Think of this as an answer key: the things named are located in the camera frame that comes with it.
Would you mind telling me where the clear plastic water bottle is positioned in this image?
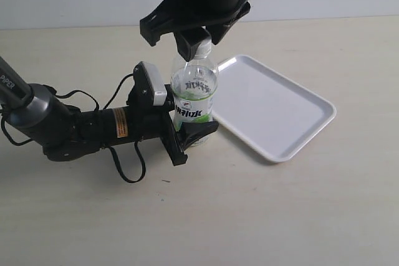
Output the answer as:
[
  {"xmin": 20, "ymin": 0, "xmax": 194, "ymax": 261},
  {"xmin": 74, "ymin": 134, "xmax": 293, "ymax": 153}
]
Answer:
[{"xmin": 170, "ymin": 54, "xmax": 219, "ymax": 130}]

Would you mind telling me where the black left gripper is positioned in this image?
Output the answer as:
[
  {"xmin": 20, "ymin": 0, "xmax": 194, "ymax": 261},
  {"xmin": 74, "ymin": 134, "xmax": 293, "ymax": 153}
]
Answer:
[{"xmin": 127, "ymin": 84, "xmax": 219, "ymax": 166}]

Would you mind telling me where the white plastic tray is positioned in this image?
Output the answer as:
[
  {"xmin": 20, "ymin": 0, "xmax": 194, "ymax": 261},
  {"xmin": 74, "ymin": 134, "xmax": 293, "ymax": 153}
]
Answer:
[{"xmin": 213, "ymin": 54, "xmax": 337, "ymax": 163}]

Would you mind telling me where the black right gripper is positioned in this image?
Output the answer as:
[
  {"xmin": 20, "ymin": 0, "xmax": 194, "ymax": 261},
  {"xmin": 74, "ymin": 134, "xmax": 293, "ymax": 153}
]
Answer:
[{"xmin": 140, "ymin": 0, "xmax": 251, "ymax": 61}]

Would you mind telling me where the white bottle cap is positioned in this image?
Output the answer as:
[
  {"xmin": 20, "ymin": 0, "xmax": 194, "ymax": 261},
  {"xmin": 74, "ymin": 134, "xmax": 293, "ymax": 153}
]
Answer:
[{"xmin": 193, "ymin": 40, "xmax": 212, "ymax": 60}]

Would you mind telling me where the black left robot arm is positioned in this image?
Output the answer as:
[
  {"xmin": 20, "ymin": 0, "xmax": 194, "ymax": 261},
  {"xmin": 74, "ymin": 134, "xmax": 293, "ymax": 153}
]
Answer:
[{"xmin": 1, "ymin": 59, "xmax": 219, "ymax": 166}]

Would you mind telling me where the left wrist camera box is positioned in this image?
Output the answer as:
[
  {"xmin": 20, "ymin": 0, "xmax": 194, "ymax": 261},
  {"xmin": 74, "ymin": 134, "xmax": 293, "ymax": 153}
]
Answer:
[{"xmin": 133, "ymin": 61, "xmax": 168, "ymax": 108}]

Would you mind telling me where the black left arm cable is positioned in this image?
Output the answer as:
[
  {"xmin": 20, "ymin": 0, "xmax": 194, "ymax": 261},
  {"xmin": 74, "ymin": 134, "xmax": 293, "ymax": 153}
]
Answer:
[{"xmin": 0, "ymin": 73, "xmax": 147, "ymax": 183}]

